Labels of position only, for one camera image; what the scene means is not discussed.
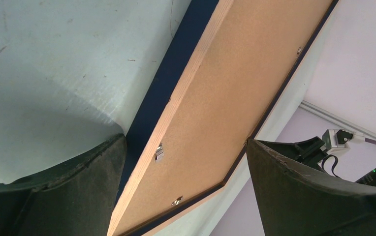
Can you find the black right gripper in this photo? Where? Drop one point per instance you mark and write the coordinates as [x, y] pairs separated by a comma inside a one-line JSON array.
[[305, 165]]

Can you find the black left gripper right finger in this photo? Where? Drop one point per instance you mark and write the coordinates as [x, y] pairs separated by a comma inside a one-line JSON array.
[[296, 197]]

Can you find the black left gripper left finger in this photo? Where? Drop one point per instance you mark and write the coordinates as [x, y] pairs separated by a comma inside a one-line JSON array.
[[74, 198]]

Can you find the wooden picture frame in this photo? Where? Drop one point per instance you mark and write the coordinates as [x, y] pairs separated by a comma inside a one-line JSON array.
[[175, 97]]

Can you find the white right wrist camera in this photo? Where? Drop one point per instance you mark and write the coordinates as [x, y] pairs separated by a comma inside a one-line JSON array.
[[336, 140]]

